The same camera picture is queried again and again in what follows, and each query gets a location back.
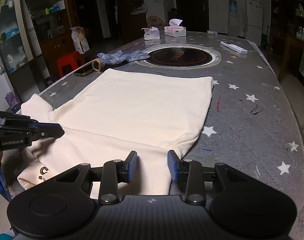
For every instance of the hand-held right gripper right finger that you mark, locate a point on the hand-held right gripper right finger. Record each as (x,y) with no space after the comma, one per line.
(172,166)

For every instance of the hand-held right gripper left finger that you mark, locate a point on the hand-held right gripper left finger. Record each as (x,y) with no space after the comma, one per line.
(132,166)

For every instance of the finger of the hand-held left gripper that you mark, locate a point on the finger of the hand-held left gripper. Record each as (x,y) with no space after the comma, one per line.
(52,131)

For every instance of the cream sweatshirt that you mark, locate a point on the cream sweatshirt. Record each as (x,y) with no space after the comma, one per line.
(132,105)

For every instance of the purple patterned waste bin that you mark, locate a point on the purple patterned waste bin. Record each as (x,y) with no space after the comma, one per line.
(12,100)

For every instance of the black smartphone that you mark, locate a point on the black smartphone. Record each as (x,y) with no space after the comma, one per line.
(83,71)

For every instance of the red plastic stool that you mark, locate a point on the red plastic stool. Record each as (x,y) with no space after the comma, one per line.
(67,60)

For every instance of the grey star-print tablecloth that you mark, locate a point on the grey star-print tablecloth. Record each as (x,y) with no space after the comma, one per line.
(241,130)

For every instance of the white paper sack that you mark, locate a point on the white paper sack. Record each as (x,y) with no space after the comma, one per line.
(79,41)

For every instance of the blue knit work glove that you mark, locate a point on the blue knit work glove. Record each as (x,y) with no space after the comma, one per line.
(117,57)

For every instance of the round black induction cooktop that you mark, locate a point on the round black induction cooktop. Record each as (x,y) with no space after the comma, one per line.
(179,55)

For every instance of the white pink tissue box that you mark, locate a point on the white pink tissue box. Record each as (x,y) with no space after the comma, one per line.
(152,35)
(175,31)

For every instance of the white remote control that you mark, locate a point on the white remote control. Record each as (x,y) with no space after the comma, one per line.
(233,47)

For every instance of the small blue-lid plastic box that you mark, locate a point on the small blue-lid plastic box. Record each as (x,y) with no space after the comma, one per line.
(212,32)

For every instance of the patterned play tent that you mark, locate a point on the patterned play tent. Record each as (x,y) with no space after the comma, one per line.
(155,21)

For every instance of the dark wooden chair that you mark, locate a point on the dark wooden chair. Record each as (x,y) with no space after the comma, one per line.
(172,15)

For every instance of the white water dispenser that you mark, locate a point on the white water dispenser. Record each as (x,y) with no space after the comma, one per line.
(233,25)

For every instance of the dark wooden door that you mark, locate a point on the dark wooden door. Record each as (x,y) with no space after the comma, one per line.
(191,5)

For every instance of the wooden side table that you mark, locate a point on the wooden side table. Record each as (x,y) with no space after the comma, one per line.
(291,52)

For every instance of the white refrigerator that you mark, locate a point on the white refrigerator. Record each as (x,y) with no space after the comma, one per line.
(254,17)

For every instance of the blue water jug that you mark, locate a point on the blue water jug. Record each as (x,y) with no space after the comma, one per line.
(233,6)

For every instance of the dark wooden shelf cabinet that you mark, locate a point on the dark wooden shelf cabinet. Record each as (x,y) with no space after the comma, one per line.
(286,12)

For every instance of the wooden wall cabinet unit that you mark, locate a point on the wooden wall cabinet unit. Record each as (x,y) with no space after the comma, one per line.
(54,45)

